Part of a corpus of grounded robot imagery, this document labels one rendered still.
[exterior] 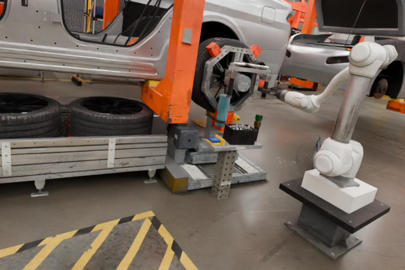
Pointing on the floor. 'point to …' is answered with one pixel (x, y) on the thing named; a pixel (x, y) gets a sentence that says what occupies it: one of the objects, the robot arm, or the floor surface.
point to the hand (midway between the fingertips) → (265, 89)
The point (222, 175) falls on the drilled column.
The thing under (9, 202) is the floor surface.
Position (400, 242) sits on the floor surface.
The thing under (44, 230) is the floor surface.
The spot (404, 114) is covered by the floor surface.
